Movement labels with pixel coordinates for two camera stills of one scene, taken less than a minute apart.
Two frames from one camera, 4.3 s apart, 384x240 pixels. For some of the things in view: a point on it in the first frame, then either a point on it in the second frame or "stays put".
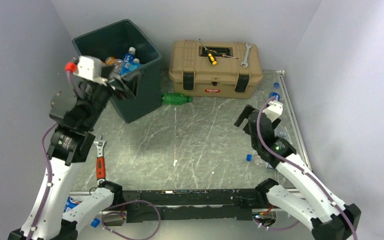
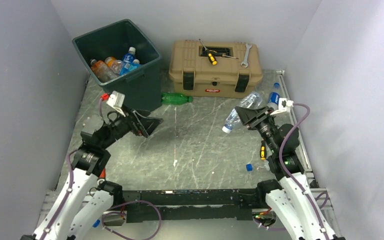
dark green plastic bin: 114,40 stays put
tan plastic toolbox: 193,74 stays put
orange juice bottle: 111,60 stays put
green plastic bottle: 175,98 stays put
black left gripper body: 97,96 → 120,126
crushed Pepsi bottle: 249,157 → 262,165
